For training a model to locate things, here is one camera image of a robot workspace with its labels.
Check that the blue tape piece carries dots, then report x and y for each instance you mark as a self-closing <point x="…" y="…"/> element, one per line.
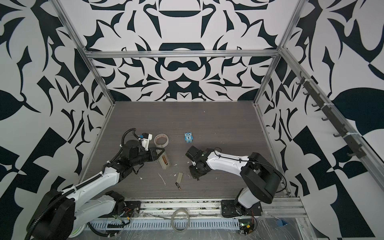
<point x="281" y="223"/>

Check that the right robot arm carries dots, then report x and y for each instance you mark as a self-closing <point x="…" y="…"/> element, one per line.
<point x="261" y="178"/>

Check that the white remote control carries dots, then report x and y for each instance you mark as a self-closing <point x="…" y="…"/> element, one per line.
<point x="164" y="161"/>

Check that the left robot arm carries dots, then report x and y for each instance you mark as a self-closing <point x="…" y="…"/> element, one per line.
<point x="62" y="212"/>

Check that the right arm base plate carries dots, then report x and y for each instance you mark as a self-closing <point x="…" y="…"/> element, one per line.
<point x="232" y="209"/>

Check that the green push button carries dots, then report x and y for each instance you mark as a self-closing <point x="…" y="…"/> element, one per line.
<point x="77" y="231"/>

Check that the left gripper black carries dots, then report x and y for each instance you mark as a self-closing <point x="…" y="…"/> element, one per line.
<point x="153" y="154"/>

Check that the small electronics board green LED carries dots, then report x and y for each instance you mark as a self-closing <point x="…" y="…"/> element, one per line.
<point x="248" y="228"/>

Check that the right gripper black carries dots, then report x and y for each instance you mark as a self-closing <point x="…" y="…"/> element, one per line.
<point x="193" y="174"/>

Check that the white slotted cable duct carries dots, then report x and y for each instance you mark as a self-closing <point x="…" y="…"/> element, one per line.
<point x="195" y="224"/>

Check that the remote battery cover beige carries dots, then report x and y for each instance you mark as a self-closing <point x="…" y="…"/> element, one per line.
<point x="179" y="178"/>

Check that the roll of clear tape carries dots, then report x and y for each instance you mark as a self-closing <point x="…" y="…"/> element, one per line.
<point x="161" y="140"/>

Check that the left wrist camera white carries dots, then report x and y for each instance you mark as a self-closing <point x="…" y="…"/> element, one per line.
<point x="145" y="139"/>

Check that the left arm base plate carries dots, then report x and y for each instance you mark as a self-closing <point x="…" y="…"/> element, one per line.
<point x="130" y="209"/>

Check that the blue owl toy block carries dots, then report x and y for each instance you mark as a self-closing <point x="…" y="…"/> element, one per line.
<point x="188" y="137"/>

